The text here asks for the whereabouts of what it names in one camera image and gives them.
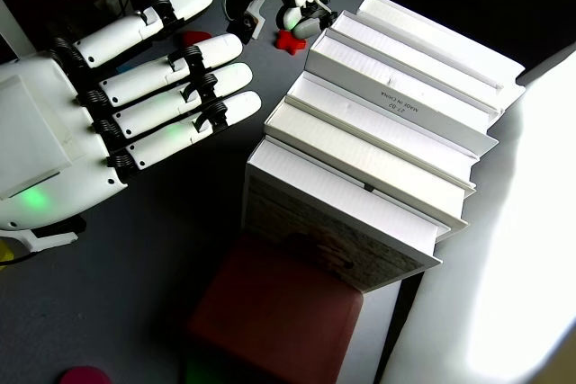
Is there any white book marked 25-01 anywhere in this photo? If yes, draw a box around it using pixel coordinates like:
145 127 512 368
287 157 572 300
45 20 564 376
286 71 482 163

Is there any red star toy block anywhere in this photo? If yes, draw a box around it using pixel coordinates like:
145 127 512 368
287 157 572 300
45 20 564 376
275 29 308 57

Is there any red heart toy block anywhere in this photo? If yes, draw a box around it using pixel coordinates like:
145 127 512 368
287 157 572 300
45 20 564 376
179 31 212 49

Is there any yellow toy block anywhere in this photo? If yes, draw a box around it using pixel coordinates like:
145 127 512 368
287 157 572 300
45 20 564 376
0 239 14 271

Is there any white book marked 27-02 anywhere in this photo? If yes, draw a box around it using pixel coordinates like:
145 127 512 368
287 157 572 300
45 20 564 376
304 27 500 161

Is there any grey table cloth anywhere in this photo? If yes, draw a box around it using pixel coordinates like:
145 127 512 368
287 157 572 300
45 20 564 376
0 0 374 384

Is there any cream white book box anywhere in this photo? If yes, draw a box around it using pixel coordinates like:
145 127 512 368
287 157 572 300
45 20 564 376
264 100 478 241

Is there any white book with picture cover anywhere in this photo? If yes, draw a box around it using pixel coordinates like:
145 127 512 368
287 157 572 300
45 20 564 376
241 137 445 291

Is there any pink round toy block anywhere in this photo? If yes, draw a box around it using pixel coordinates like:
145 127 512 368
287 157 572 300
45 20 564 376
58 365 113 384

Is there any red-brown square block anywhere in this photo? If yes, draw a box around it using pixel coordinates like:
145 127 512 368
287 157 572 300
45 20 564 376
186 233 365 384

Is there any white book stand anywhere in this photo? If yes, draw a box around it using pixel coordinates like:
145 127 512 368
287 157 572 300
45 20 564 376
344 40 576 384

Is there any white frame post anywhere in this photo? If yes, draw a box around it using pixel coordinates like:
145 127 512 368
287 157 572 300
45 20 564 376
0 0 38 61

